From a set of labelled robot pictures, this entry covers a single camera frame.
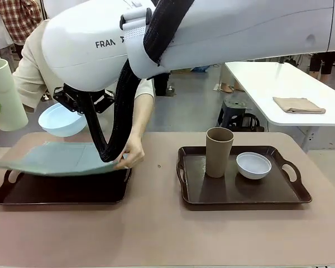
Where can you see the green place mat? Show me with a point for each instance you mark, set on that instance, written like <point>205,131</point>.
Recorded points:
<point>53,159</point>

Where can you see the dark plastic stool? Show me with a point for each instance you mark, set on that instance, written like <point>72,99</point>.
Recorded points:
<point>233,110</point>

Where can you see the person in red plaid shirt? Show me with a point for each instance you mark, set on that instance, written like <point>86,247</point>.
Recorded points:
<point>19,19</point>

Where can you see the tall brown cup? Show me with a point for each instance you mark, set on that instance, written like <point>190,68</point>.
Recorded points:
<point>219,156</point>

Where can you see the blue plastic bag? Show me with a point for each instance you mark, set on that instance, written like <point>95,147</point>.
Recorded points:
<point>199,69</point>

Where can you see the white bowl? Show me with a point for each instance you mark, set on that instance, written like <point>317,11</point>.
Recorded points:
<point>254,167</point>

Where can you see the folded beige cloth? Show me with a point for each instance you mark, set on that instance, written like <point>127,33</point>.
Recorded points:
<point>298,105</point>

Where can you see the white side table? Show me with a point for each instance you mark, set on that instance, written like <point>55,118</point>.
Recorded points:
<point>296,92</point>

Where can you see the person in pale shirt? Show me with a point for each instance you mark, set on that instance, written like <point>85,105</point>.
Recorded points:
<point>30,72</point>

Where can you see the person's left hand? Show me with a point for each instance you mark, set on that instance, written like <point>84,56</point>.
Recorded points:
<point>134,155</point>

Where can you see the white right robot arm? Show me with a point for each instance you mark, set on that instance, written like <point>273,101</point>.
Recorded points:
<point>226,30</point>

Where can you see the person's left forearm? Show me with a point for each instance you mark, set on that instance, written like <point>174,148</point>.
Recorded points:
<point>141,120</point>

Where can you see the person in black shorts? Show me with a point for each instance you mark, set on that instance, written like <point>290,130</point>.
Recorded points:
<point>324,62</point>

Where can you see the dark brown plastic tray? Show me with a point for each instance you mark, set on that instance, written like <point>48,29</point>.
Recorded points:
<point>58,192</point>
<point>240,192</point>

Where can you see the person in dark jacket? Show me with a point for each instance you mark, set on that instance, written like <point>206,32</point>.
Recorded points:
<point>162,83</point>

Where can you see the tall pale green cup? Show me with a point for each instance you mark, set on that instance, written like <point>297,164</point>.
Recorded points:
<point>5,89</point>

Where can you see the light blue bowl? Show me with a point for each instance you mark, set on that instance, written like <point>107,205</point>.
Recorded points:
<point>61,123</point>

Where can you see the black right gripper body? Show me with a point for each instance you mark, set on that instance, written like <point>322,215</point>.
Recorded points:
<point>71,99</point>

